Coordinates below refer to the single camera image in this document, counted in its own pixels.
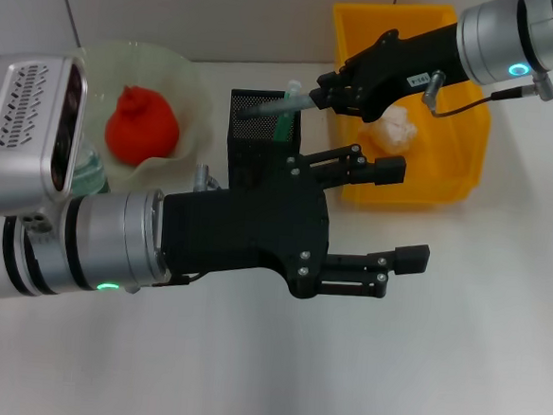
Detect right gripper cable with plug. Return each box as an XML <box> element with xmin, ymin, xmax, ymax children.
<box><xmin>420</xmin><ymin>68</ymin><xmax>537</xmax><ymax>126</ymax></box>

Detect silver glitter pen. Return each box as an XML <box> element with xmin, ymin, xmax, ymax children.
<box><xmin>238</xmin><ymin>89</ymin><xmax>314</xmax><ymax>123</ymax></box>

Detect left gripper cable with plug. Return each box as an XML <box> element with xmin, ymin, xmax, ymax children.
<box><xmin>151</xmin><ymin>267</ymin><xmax>205</xmax><ymax>292</ymax></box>

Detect black mesh pen holder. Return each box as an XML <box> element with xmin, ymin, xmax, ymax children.
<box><xmin>223</xmin><ymin>85</ymin><xmax>308</xmax><ymax>194</ymax></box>

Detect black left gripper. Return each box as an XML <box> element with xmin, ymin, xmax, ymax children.
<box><xmin>156</xmin><ymin>145</ymin><xmax>337</xmax><ymax>301</ymax></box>

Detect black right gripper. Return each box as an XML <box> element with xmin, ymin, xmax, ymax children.
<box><xmin>306</xmin><ymin>10</ymin><xmax>476</xmax><ymax>131</ymax></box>

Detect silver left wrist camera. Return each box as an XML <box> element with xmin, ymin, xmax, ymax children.
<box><xmin>0</xmin><ymin>50</ymin><xmax>92</xmax><ymax>226</ymax></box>

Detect red-orange toy orange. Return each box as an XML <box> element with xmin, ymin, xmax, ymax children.
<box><xmin>102</xmin><ymin>82</ymin><xmax>185</xmax><ymax>170</ymax></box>

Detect translucent wavy fruit plate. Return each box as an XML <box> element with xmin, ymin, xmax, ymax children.
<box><xmin>68</xmin><ymin>37</ymin><xmax>219</xmax><ymax>195</ymax></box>

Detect silver right wrist connector stub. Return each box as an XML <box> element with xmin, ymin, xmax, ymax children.
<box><xmin>529</xmin><ymin>70</ymin><xmax>553</xmax><ymax>101</ymax></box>

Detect mint green pen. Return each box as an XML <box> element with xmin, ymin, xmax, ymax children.
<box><xmin>272</xmin><ymin>78</ymin><xmax>305</xmax><ymax>145</ymax></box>

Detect clear water bottle green label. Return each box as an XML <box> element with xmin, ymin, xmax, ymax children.
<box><xmin>70</xmin><ymin>135</ymin><xmax>116</xmax><ymax>198</ymax></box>

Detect gripper cable with plug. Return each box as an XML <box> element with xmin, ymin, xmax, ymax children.
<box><xmin>151</xmin><ymin>267</ymin><xmax>205</xmax><ymax>292</ymax></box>
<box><xmin>420</xmin><ymin>68</ymin><xmax>537</xmax><ymax>126</ymax></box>

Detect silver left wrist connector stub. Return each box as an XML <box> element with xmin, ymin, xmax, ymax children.
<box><xmin>192</xmin><ymin>162</ymin><xmax>223</xmax><ymax>193</ymax></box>

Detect white paper ball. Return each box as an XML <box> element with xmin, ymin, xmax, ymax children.
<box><xmin>358</xmin><ymin>102</ymin><xmax>420</xmax><ymax>156</ymax></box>

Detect yellow plastic bin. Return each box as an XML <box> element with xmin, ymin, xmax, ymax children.
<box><xmin>318</xmin><ymin>0</ymin><xmax>501</xmax><ymax>216</ymax></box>

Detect silver wrist connector stub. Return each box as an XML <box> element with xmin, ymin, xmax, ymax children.
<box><xmin>529</xmin><ymin>70</ymin><xmax>553</xmax><ymax>101</ymax></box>
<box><xmin>192</xmin><ymin>162</ymin><xmax>223</xmax><ymax>193</ymax></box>

